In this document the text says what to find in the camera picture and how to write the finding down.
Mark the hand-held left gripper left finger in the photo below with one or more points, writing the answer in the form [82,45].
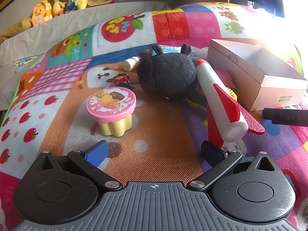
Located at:
[96,152]

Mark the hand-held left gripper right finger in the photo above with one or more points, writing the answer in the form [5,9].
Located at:
[213,152]

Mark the pink-lidded yellow pudding toy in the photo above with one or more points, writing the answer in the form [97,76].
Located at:
[110,101]

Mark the white red foam rocket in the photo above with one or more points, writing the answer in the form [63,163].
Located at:
[216,96]

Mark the pink round toy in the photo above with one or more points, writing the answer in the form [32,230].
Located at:
[226,78]

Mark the small red doll figure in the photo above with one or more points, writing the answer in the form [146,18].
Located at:
[120,80]

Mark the black cylindrical tube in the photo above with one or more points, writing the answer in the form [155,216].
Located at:
[284,116]

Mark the pink cardboard box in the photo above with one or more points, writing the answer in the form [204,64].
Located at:
[240,77]

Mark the black plush toy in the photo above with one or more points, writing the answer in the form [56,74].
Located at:
[168,74]

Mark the small white toy bottle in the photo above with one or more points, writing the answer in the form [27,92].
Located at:
[130,64]

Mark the colourful cartoon play mat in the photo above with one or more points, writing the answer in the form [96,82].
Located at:
[156,158]

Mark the yellow ribbed toy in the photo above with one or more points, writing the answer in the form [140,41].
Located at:
[232,93]

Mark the long yellow plush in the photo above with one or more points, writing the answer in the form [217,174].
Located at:
[16,27]

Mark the orange duck plush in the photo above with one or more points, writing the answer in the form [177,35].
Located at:
[57,4]

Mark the banana plush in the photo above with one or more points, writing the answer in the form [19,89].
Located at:
[81,0]

